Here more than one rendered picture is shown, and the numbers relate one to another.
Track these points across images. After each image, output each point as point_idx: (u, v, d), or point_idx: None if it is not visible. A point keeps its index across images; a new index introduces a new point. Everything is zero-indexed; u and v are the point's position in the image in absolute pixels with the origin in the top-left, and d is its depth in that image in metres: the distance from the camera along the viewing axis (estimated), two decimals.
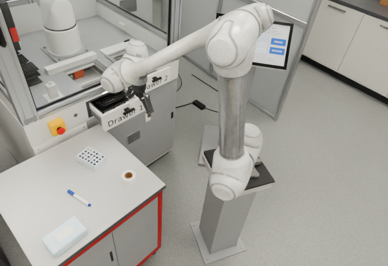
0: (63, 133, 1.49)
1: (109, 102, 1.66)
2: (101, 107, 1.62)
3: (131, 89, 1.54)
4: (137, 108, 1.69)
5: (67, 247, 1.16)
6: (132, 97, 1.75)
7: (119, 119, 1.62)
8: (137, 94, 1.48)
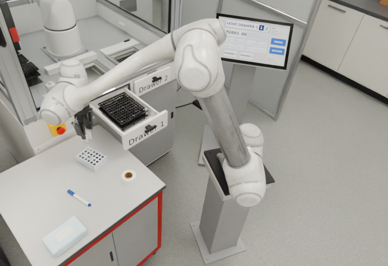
0: (63, 133, 1.49)
1: (129, 118, 1.57)
2: (120, 124, 1.54)
3: (88, 114, 1.40)
4: (158, 124, 1.60)
5: (67, 247, 1.16)
6: (152, 113, 1.66)
7: (140, 137, 1.54)
8: None
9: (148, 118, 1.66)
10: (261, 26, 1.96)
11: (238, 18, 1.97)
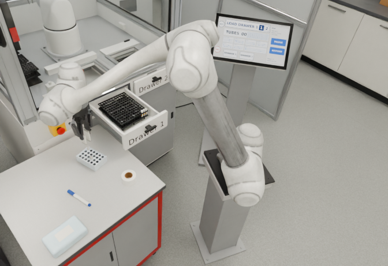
0: (63, 133, 1.49)
1: (129, 118, 1.57)
2: (120, 124, 1.54)
3: (88, 116, 1.42)
4: (158, 124, 1.60)
5: (67, 247, 1.16)
6: (152, 113, 1.66)
7: (140, 137, 1.54)
8: None
9: (148, 118, 1.66)
10: (261, 26, 1.96)
11: (238, 18, 1.97)
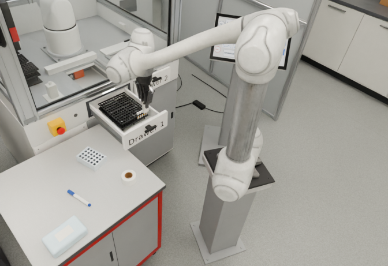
0: (63, 133, 1.49)
1: (129, 118, 1.57)
2: (120, 124, 1.54)
3: (139, 86, 1.45)
4: (158, 124, 1.60)
5: (67, 247, 1.16)
6: (152, 113, 1.66)
7: (140, 137, 1.54)
8: (142, 86, 1.39)
9: (148, 118, 1.66)
10: None
11: (238, 18, 1.97)
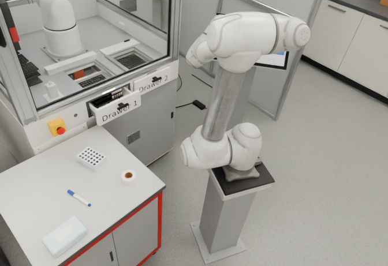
0: (63, 133, 1.49)
1: (104, 97, 1.69)
2: (95, 102, 1.65)
3: None
4: (131, 103, 1.72)
5: (67, 247, 1.16)
6: (127, 93, 1.78)
7: (113, 114, 1.65)
8: None
9: None
10: None
11: None
